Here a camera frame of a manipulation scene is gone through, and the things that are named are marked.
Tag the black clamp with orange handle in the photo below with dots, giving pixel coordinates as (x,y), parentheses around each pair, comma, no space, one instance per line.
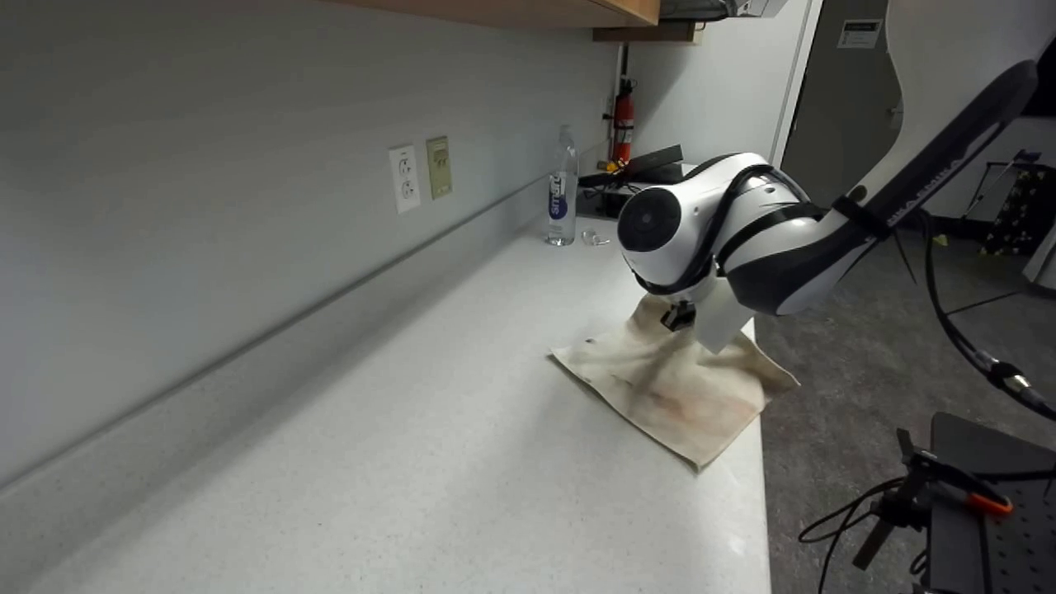
(909,499)

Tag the white wall power outlet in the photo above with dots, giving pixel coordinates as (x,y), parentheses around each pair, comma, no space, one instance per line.
(403,170)

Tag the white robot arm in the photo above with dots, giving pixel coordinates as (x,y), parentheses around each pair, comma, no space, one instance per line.
(746,223)

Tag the stained cream cloth napkin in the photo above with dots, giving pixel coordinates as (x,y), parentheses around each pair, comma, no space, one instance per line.
(671,387)

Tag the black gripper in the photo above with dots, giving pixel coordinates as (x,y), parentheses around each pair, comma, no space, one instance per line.
(677,315)

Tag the clear plastic water bottle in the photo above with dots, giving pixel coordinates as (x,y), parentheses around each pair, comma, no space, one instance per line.
(561,189)

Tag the beige wall switch plate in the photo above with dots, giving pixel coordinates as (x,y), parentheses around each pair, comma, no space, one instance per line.
(441,165)

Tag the red fire extinguisher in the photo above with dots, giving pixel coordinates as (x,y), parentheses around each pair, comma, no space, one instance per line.
(621,122)

